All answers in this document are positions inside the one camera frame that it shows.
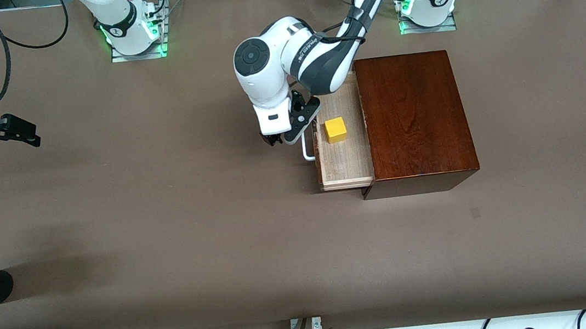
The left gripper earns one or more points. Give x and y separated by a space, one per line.
272 139

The yellow cube block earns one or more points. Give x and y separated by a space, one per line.
336 131

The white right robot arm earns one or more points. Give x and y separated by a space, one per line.
119 18

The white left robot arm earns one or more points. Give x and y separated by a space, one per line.
266 73

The dark brown wooden cabinet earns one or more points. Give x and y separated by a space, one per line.
414 117

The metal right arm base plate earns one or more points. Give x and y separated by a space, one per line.
118 57

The small metal bracket plate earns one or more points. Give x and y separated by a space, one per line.
317 324

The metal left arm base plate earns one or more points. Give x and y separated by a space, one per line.
448 27

